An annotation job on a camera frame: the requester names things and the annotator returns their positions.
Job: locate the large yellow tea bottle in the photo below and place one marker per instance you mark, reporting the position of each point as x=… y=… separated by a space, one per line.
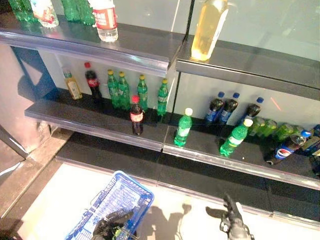
x=207 y=30

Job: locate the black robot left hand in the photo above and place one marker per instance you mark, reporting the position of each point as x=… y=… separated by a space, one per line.
x=107 y=225

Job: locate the water bottle red label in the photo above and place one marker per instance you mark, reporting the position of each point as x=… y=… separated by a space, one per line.
x=106 y=20

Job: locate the dark bottom shelf board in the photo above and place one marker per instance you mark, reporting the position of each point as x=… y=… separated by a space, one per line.
x=190 y=180

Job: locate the clear bottle colourful label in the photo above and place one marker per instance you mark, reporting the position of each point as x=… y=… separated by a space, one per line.
x=46 y=12

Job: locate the green soda bottle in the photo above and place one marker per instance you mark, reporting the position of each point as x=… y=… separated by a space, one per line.
x=16 y=10
x=86 y=13
x=268 y=128
x=71 y=10
x=283 y=132
x=28 y=13
x=257 y=126

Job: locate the cola bottle red cap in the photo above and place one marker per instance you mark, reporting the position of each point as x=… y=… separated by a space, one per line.
x=93 y=85
x=136 y=117

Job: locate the green bottle white cap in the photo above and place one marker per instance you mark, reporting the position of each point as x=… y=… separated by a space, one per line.
x=235 y=140
x=183 y=130

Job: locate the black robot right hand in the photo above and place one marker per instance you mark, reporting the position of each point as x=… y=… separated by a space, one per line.
x=233 y=220

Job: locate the dark middle shelf board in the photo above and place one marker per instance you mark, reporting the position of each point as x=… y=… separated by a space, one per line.
x=82 y=115
x=250 y=160

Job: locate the dark metal bar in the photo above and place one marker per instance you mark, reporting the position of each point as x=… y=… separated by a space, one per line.
x=12 y=142

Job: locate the pepsi bottle blue cap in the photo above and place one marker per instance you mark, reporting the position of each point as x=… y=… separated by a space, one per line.
x=213 y=110
x=312 y=142
x=253 y=110
x=285 y=150
x=228 y=110

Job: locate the small yellow tea bottle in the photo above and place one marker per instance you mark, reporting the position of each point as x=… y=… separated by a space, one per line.
x=73 y=87

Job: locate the dark shelf board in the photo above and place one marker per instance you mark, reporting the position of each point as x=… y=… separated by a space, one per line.
x=250 y=67
x=140 y=45
x=82 y=115
x=250 y=160
x=190 y=180

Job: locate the blue plastic shopping basket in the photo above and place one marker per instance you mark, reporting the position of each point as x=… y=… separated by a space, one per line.
x=120 y=192

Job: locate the green bottle yellow cap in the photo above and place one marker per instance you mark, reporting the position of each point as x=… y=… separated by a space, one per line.
x=123 y=92
x=162 y=100
x=112 y=87
x=142 y=92

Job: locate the dark upper shelf board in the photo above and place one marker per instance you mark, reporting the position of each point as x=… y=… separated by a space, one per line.
x=140 y=45
x=250 y=67

